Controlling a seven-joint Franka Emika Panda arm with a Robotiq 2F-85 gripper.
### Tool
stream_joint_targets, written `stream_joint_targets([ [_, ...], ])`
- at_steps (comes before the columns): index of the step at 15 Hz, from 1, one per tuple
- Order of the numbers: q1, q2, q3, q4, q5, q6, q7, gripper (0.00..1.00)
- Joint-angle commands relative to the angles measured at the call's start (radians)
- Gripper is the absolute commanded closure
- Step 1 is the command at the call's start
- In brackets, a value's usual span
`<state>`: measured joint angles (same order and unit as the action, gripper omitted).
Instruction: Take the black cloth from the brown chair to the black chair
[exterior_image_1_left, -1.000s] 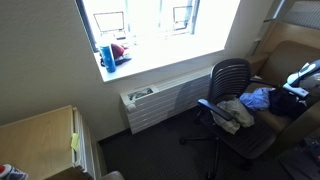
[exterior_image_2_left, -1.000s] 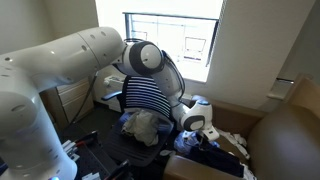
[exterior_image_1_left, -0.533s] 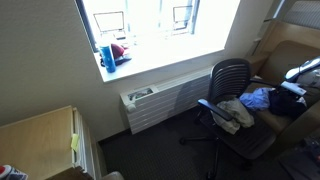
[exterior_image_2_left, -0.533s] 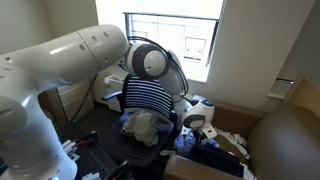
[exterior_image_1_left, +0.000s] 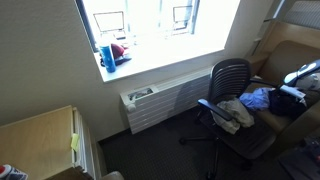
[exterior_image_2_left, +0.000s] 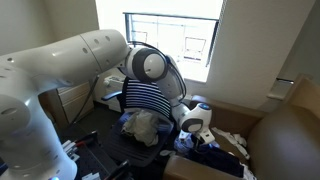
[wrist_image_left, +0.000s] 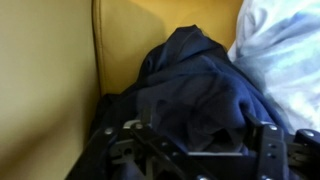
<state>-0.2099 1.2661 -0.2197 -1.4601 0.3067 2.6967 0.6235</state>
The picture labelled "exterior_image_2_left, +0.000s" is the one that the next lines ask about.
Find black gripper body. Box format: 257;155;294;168
195;139;210;156

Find black cloth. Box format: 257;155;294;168
186;141;246;178

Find white cloth strip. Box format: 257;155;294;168
211;126;251;161

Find white crumpled cloth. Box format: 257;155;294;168
242;163;258;180

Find gray crumpled cloth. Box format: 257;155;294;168
120;109;160;148

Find black office chair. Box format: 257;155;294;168
100;76;185;168

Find brown armchair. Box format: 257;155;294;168
163;74;320;180

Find black perforated robot table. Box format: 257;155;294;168
61;130;134;180

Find wooden drawer cabinet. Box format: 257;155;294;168
38;80;95;127

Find red handled tool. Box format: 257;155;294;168
74;137;96;147

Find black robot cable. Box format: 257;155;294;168
69;75;100;127

